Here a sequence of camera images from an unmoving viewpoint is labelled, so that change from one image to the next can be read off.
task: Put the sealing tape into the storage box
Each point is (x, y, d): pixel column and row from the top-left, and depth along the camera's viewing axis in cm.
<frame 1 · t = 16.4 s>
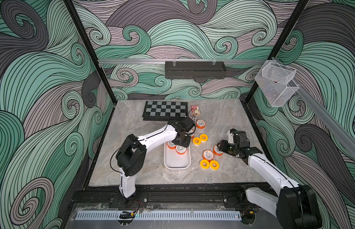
left hand: (185, 142, 86), fingers open
right hand: (221, 145, 87), fingers open
white storage box: (172, 160, 93), on the table
black chessboard: (165, 110, 113), point 4 cm above the table
red card box: (197, 109, 116), point 2 cm above the table
orange tape roll top: (200, 123, 106), point 2 cm above the table
orange tape roll lower left: (180, 150, 92), point 3 cm above the table
yellow tape roll upper left: (196, 140, 97), point 2 cm above the table
yellow tape roll upper right: (203, 137, 99), on the table
orange tape roll right: (216, 151, 90), point 4 cm above the table
orange tape roll lower centre: (208, 154, 91), point 2 cm above the table
yellow tape roll lower left: (204, 164, 87), on the table
yellow tape roll lower right: (214, 165, 86), on the table

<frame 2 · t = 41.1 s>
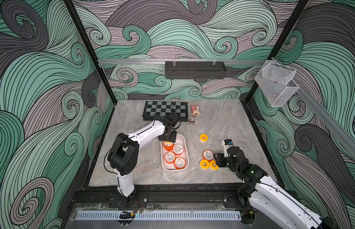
left hand: (170, 137, 89), fingers open
right hand: (218, 155, 81), fingers open
orange tape roll top: (169, 150, 93), point 2 cm above the table
orange tape roll right: (179, 162, 87), on the table
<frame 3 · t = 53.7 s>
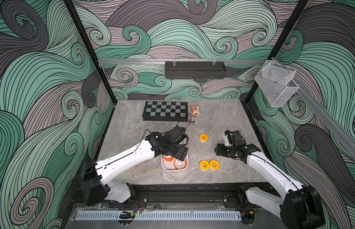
left hand: (182, 150, 73), fingers open
right hand: (221, 150, 85), fingers open
orange tape roll lower centre: (168, 160, 88), on the table
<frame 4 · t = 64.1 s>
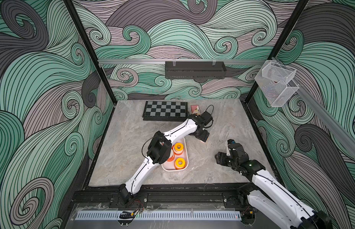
left hand: (201, 134, 93), fingers open
right hand: (221, 157, 83), fingers open
yellow tape roll lower left: (177, 162, 85), point 4 cm above the table
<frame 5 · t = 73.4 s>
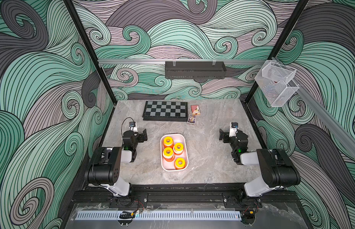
left hand: (138, 128, 94), fingers open
right hand: (229, 129, 93), fingers open
